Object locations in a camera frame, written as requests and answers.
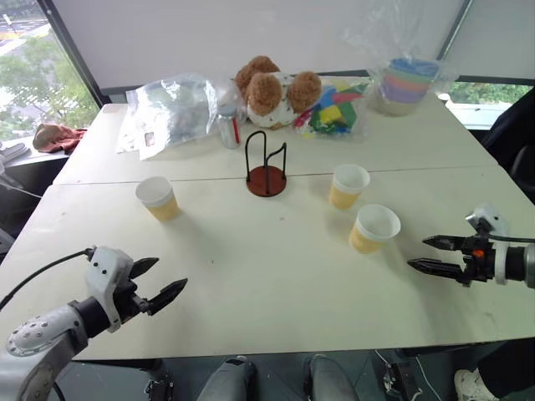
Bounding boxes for clear plastic bag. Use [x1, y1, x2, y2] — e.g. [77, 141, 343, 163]
[115, 72, 219, 162]

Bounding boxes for brown white plush bear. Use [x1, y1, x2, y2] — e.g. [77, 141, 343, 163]
[233, 55, 324, 130]

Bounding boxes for white shoe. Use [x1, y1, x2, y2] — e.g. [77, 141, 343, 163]
[454, 368, 503, 401]

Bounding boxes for grey rounded leg shape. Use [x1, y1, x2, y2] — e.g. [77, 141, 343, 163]
[195, 356, 257, 401]
[302, 353, 361, 401]

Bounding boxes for stack of pastel bowls in bag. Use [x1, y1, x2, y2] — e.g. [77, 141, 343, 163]
[339, 16, 457, 119]

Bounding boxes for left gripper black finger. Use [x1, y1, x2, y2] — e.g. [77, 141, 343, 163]
[146, 277, 189, 317]
[130, 257, 161, 280]

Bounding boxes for silver bottle with red stripe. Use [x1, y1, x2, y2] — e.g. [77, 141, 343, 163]
[217, 104, 242, 150]

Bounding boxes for stack of colourful bowls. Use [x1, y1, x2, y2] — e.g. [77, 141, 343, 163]
[377, 57, 443, 106]

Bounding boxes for bag of colourful blocks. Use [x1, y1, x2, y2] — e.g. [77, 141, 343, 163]
[291, 76, 372, 144]

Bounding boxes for black office chair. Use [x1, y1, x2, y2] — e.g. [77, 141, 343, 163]
[480, 86, 535, 185]

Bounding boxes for yellow white paper cup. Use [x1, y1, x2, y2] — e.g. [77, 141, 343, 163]
[348, 204, 402, 256]
[135, 175, 182, 223]
[328, 164, 372, 211]

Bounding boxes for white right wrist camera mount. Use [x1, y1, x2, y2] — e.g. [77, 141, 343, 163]
[464, 203, 512, 287]

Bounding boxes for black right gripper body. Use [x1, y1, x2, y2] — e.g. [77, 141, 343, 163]
[461, 235, 497, 287]

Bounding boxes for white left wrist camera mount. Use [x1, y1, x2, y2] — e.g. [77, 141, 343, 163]
[84, 246, 135, 334]

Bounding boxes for black device under table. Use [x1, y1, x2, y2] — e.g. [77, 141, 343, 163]
[380, 354, 420, 401]
[143, 358, 175, 401]

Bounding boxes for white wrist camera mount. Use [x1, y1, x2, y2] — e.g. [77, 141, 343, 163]
[464, 203, 512, 287]
[84, 246, 135, 334]

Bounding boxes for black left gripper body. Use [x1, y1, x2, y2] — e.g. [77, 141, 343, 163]
[115, 277, 151, 324]

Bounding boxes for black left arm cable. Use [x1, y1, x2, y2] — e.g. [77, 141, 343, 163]
[0, 247, 95, 312]

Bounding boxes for red black cup holder stand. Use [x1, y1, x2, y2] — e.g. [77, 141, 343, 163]
[244, 130, 288, 198]

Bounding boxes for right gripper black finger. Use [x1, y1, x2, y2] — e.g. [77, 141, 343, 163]
[422, 235, 466, 251]
[406, 258, 466, 284]

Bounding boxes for reddish brown cloth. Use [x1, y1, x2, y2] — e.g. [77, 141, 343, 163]
[32, 123, 88, 155]

